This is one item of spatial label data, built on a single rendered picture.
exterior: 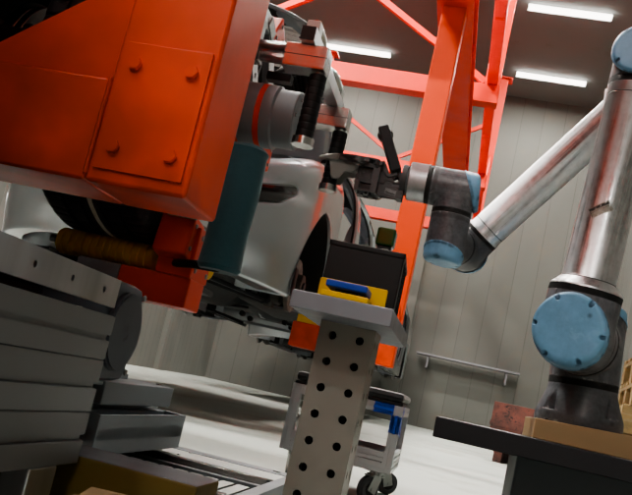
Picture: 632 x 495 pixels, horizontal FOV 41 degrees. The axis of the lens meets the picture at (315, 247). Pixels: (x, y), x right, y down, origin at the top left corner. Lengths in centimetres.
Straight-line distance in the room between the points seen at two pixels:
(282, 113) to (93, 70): 56
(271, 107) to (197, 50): 54
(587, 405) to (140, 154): 111
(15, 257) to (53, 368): 20
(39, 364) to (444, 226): 105
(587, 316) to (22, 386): 109
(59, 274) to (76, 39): 43
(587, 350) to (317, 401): 55
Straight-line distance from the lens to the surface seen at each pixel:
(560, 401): 191
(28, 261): 104
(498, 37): 733
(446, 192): 191
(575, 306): 174
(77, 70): 137
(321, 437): 150
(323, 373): 150
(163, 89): 128
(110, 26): 138
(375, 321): 136
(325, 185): 196
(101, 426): 161
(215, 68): 127
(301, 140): 164
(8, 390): 107
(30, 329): 107
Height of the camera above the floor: 30
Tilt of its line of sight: 9 degrees up
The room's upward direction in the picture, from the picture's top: 13 degrees clockwise
